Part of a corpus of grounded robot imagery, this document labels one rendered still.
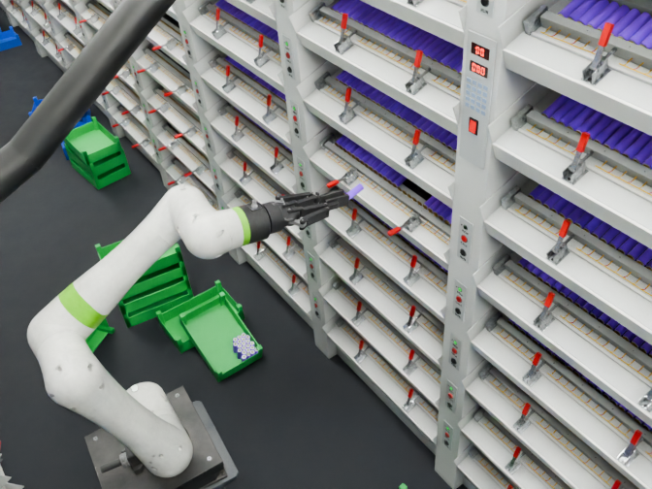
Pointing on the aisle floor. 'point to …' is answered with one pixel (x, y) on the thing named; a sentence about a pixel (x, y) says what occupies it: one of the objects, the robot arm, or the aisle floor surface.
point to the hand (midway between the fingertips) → (334, 200)
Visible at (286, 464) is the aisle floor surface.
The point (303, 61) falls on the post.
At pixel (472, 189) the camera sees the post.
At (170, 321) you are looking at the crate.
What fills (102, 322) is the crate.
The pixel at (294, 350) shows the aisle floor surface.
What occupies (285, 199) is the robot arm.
